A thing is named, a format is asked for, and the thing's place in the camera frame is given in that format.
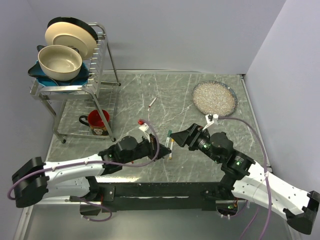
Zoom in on red black mug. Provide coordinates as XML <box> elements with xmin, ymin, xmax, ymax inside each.
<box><xmin>78</xmin><ymin>109</ymin><xmax>109</xmax><ymax>136</ymax></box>

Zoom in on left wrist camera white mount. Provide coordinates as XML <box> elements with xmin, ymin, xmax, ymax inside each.
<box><xmin>138</xmin><ymin>119</ymin><xmax>151</xmax><ymax>138</ymax></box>

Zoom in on beige plate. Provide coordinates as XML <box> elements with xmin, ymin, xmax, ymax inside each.
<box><xmin>44</xmin><ymin>22</ymin><xmax>97</xmax><ymax>60</ymax></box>

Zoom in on red white marker pen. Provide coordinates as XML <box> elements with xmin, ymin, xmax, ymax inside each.
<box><xmin>148</xmin><ymin>96</ymin><xmax>158</xmax><ymax>108</ymax></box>

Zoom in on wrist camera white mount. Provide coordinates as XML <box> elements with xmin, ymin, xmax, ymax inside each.
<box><xmin>138</xmin><ymin>119</ymin><xmax>151</xmax><ymax>138</ymax></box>
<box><xmin>203</xmin><ymin>114</ymin><xmax>219</xmax><ymax>130</ymax></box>

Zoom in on blue dish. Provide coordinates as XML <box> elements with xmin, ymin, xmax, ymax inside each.
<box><xmin>27</xmin><ymin>45</ymin><xmax>91</xmax><ymax>87</ymax></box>

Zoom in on black plate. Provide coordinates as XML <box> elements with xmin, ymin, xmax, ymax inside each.
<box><xmin>47</xmin><ymin>16</ymin><xmax>99</xmax><ymax>42</ymax></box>

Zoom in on green white marker pen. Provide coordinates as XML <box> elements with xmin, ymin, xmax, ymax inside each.
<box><xmin>165</xmin><ymin>133</ymin><xmax>171</xmax><ymax>148</ymax></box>

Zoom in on metal dish rack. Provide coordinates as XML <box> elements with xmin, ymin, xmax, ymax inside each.
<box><xmin>30</xmin><ymin>22</ymin><xmax>121</xmax><ymax>144</ymax></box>

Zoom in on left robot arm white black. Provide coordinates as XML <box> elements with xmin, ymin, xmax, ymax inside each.
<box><xmin>7</xmin><ymin>134</ymin><xmax>171</xmax><ymax>208</ymax></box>

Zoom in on yellow white marker pen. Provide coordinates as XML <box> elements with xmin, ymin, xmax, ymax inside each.
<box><xmin>169</xmin><ymin>138</ymin><xmax>175</xmax><ymax>160</ymax></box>

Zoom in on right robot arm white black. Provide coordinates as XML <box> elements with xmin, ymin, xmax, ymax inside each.
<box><xmin>170</xmin><ymin>123</ymin><xmax>320</xmax><ymax>235</ymax></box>

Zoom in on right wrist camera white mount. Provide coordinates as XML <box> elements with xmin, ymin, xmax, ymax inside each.
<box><xmin>203</xmin><ymin>114</ymin><xmax>219</xmax><ymax>130</ymax></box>

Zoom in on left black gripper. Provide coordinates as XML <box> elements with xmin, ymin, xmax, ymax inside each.
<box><xmin>121</xmin><ymin>133</ymin><xmax>171</xmax><ymax>164</ymax></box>

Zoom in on speckled plate dark rim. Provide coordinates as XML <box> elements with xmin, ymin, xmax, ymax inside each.
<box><xmin>191</xmin><ymin>80</ymin><xmax>238</xmax><ymax>117</ymax></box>

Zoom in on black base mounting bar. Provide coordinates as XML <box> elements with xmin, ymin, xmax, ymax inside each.
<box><xmin>84</xmin><ymin>182</ymin><xmax>235</xmax><ymax>212</ymax></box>

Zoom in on beige bowl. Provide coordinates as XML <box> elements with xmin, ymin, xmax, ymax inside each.
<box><xmin>37</xmin><ymin>45</ymin><xmax>83</xmax><ymax>81</ymax></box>

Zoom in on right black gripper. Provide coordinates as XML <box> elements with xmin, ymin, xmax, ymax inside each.
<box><xmin>169</xmin><ymin>122</ymin><xmax>222</xmax><ymax>164</ymax></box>

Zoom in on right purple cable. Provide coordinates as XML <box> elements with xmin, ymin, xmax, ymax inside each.
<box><xmin>216</xmin><ymin>115</ymin><xmax>273</xmax><ymax>240</ymax></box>

